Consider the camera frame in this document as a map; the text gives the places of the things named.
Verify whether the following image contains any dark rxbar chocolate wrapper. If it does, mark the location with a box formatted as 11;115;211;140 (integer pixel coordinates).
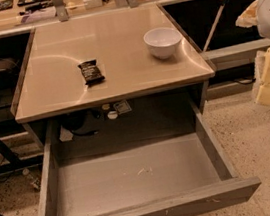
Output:
78;59;105;86

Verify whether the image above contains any open grey wooden drawer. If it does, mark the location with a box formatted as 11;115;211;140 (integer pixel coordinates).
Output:
38;96;260;216

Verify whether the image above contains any white ceramic bowl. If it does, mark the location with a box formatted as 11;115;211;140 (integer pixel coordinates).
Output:
144;27;183;59

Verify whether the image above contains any white label sticker under table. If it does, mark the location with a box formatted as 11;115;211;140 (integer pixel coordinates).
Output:
113;99;131;114

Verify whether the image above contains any black stand leg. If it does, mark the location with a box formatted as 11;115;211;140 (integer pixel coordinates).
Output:
0;140;43;175

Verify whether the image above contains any grey metal post left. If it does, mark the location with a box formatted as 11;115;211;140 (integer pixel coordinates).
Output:
52;0;69;22

